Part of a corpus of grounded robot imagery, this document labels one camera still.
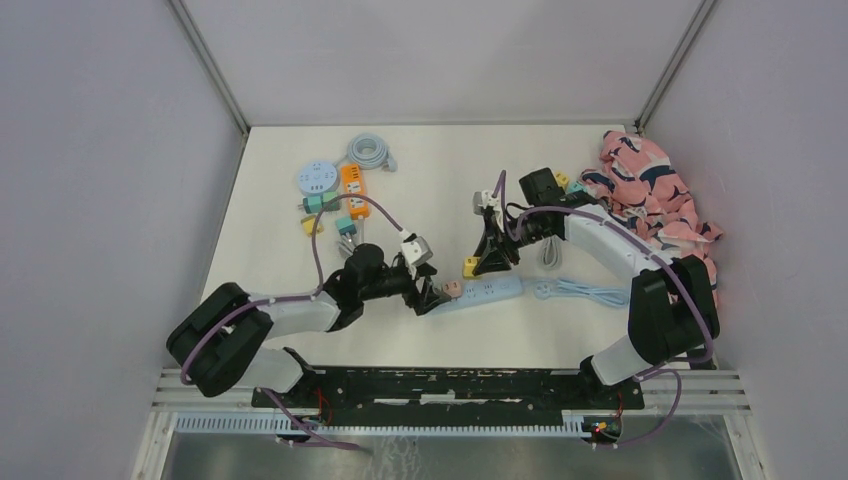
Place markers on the round blue power socket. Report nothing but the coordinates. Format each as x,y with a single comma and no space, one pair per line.
318,177

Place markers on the yellow plug on white strip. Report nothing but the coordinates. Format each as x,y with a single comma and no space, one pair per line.
561,179

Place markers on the orange power strip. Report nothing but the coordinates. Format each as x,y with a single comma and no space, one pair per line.
352,181

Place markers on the teal USB charger plug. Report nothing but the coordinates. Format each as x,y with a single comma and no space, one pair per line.
311,204

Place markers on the green plug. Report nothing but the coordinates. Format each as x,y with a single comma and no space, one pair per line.
330,201

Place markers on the yellow USB charger plug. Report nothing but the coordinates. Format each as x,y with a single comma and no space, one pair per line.
311,225

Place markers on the long blue power strip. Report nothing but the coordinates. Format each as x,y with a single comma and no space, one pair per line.
483,291

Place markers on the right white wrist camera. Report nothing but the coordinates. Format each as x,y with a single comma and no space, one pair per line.
483,200

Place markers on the pink patterned cloth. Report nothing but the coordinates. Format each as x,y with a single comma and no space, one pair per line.
642,190

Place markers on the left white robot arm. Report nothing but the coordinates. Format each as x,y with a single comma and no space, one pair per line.
220,344

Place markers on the teal plug on white strip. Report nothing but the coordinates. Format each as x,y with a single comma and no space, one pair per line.
576,187

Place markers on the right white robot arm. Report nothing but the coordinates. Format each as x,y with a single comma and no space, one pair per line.
672,314

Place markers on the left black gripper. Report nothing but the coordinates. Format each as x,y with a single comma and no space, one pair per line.
428,299

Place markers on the pink plug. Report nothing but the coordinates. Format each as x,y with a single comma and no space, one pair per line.
453,288

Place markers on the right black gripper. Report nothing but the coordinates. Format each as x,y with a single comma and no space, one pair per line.
490,249

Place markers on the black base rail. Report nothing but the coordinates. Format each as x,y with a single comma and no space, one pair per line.
442,397

